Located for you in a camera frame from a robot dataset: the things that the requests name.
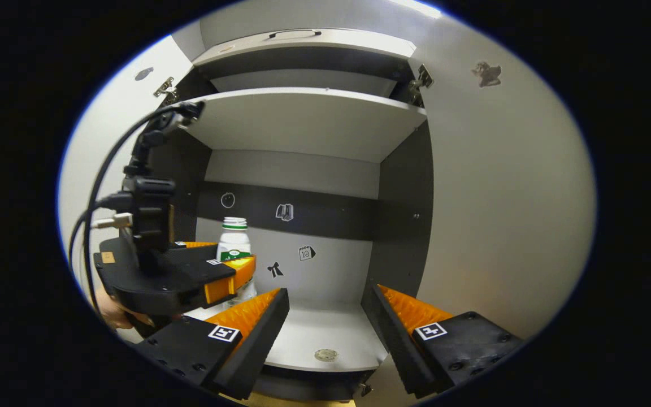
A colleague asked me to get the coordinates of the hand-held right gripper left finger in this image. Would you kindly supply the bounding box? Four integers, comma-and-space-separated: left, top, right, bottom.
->
132, 287, 291, 401

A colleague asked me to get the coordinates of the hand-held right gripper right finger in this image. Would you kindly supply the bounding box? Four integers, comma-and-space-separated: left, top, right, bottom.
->
361, 283, 527, 399

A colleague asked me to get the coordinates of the white bottle with green label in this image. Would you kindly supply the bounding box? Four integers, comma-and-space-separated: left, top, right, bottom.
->
216, 217, 258, 303

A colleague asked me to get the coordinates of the white cabinet door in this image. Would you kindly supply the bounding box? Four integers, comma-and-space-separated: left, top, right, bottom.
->
57, 34, 196, 345
371, 42, 597, 405

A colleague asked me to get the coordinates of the white cabinet shelf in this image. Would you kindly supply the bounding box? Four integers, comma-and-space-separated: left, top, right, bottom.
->
184, 283, 388, 373
181, 86, 428, 164

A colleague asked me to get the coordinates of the grey cabinet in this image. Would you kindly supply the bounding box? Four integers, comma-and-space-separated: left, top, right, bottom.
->
156, 28, 436, 399

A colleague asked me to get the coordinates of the white cabinet drawer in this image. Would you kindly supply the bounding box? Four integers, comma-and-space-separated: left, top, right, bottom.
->
193, 28, 416, 66

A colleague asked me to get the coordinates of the white cable plug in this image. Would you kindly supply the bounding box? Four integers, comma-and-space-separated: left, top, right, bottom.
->
91, 213, 134, 230

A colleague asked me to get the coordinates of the thick black cable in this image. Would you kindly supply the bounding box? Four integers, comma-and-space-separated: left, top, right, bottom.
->
68, 192, 134, 295

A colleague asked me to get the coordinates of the thin black cable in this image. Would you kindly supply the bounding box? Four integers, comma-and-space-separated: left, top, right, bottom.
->
84, 102, 205, 314

